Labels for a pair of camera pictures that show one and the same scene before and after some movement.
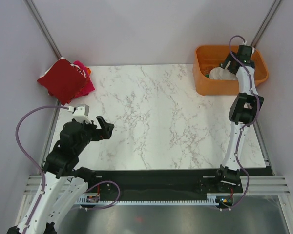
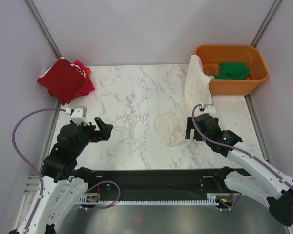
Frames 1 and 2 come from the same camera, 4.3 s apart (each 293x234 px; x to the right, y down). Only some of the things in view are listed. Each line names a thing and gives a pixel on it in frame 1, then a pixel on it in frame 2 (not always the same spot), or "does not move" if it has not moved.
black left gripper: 100,133 does not move
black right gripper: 230,57 to 189,126
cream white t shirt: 219,73 to 172,125
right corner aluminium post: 277,3 does not move
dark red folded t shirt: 64,81 does not move
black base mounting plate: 159,184 does not move
